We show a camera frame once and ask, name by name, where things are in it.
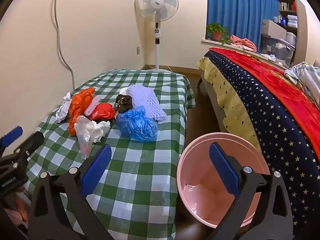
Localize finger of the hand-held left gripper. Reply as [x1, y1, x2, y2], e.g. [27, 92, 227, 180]
[10, 131, 45, 167]
[0, 126, 23, 155]

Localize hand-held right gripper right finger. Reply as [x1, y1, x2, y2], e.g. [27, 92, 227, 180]
[206, 142, 293, 240]

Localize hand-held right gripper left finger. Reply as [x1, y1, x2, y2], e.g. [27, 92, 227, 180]
[27, 144, 115, 240]

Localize pink plastic bin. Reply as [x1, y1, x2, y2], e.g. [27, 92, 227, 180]
[176, 132, 272, 229]

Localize clear plastic bag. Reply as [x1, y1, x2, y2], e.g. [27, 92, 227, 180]
[74, 115, 97, 159]

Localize white tissue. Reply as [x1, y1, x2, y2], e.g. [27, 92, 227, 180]
[91, 120, 111, 143]

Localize white paper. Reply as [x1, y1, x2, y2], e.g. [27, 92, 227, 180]
[55, 92, 73, 123]

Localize red plastic bag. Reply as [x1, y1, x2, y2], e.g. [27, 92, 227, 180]
[89, 102, 116, 122]

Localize blue plastic bag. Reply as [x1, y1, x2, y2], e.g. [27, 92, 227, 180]
[116, 106, 159, 142]

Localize orange plastic bag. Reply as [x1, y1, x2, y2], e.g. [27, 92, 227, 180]
[68, 87, 97, 137]

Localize white foam fruit net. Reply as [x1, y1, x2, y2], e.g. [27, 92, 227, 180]
[84, 95, 102, 117]

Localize brown black bag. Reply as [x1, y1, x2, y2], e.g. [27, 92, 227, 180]
[114, 94, 134, 114]

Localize lavender foam net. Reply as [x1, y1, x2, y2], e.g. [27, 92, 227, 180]
[126, 84, 167, 123]

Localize green white checked tablecloth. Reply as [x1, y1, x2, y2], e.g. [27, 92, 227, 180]
[24, 69, 196, 240]

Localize navy star bedsheet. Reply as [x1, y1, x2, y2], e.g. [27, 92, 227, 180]
[204, 50, 320, 240]

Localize yellow star bed skirt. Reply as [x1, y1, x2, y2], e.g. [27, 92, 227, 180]
[197, 56, 262, 153]

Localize red blanket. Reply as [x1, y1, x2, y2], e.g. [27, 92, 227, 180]
[209, 47, 320, 162]

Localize white window sill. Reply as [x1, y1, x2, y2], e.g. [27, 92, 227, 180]
[201, 39, 288, 68]

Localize white cloth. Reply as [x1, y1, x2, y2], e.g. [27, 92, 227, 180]
[260, 52, 280, 62]

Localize striped light blue quilt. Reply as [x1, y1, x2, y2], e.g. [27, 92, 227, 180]
[284, 62, 320, 100]

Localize pink folded clothes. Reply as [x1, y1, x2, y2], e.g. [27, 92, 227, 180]
[229, 34, 258, 53]

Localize clear plastic storage box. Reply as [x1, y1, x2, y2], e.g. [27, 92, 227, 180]
[260, 34, 297, 67]

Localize potted green plant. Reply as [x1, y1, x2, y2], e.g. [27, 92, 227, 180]
[206, 22, 230, 44]

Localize beige box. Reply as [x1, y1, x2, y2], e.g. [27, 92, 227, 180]
[261, 19, 287, 39]

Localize blue curtain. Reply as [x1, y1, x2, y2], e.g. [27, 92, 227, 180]
[207, 0, 280, 53]

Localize white standing fan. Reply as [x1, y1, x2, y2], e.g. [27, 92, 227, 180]
[134, 0, 179, 72]

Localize grey bed frame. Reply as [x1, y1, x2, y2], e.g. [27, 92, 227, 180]
[197, 76, 227, 132]

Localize grey wall cable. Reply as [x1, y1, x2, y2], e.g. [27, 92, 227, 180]
[53, 0, 75, 90]

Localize wall bookshelf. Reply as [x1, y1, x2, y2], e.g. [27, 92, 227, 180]
[276, 0, 299, 43]

